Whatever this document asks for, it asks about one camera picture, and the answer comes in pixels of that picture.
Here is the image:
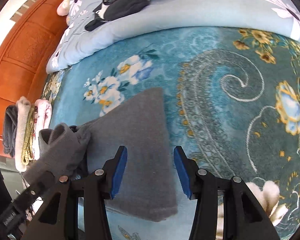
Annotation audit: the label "beige fleece folded garment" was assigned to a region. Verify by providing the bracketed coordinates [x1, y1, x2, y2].
[14, 96, 31, 172]

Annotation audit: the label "pink folded blanket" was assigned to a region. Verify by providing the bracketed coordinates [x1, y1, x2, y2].
[32, 99, 52, 160]

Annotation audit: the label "grey sweatpants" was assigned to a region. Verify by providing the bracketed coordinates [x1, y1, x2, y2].
[24, 87, 177, 222]

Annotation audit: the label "pink pillow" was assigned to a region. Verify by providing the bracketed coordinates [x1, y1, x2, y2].
[57, 0, 70, 16]

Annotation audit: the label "orange wooden headboard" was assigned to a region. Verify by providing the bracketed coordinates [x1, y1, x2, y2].
[0, 0, 67, 156]

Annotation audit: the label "wall switch panel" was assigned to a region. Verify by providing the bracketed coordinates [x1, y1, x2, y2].
[10, 0, 38, 23]

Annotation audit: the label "light blue floral quilt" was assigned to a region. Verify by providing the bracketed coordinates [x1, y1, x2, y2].
[46, 0, 300, 73]

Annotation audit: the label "dark grey folded garment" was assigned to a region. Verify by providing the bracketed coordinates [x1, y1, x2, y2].
[2, 105, 18, 158]

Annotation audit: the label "olive green folded garment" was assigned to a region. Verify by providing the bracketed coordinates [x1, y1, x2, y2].
[21, 105, 35, 166]

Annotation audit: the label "teal floral bed blanket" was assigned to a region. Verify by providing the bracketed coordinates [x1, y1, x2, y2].
[43, 27, 300, 239]

